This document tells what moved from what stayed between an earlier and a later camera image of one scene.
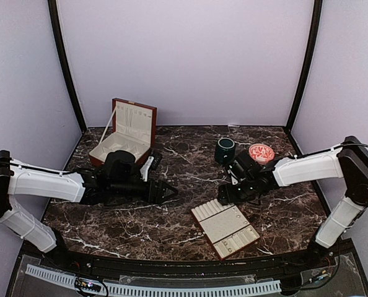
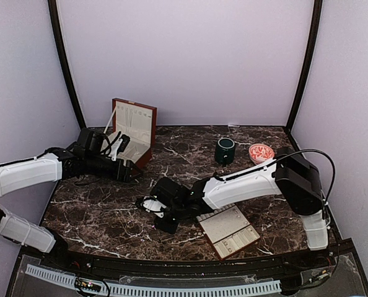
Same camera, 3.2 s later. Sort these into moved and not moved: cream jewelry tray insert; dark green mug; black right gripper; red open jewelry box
Moved: black right gripper
Not moved: red open jewelry box; cream jewelry tray insert; dark green mug
